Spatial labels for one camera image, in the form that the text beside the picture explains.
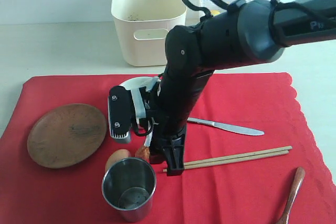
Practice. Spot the brown wooden spoon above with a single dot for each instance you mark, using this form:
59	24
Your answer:
295	186

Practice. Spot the brown wooden plate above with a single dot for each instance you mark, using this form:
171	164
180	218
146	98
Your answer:
67	135

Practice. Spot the red tablecloth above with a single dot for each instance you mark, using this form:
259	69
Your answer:
247	192

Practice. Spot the brown egg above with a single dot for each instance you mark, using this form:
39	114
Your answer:
116	156

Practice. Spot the wooden chopstick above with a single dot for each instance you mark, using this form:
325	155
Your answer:
235	160
273	150

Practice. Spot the white ceramic bowl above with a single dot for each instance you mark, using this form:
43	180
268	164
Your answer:
140	82

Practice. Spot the silver table knife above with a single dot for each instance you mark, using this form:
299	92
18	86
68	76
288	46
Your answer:
228	127

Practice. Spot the stainless steel cup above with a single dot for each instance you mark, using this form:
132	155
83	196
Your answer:
128	186

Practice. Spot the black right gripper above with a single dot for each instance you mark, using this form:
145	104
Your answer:
170	114

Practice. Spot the upper wooden chopstick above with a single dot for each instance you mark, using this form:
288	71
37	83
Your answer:
273	150

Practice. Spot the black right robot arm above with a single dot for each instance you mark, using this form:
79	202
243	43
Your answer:
227	36

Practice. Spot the orange fried chicken piece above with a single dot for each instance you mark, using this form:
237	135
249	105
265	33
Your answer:
143	152

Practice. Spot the cream plastic bin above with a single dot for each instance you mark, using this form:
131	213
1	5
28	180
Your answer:
142	26

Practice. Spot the yellow lemon with sticker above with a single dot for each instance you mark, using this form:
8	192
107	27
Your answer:
215	12

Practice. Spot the lower wooden chopstick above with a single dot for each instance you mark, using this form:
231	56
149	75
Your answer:
235	160

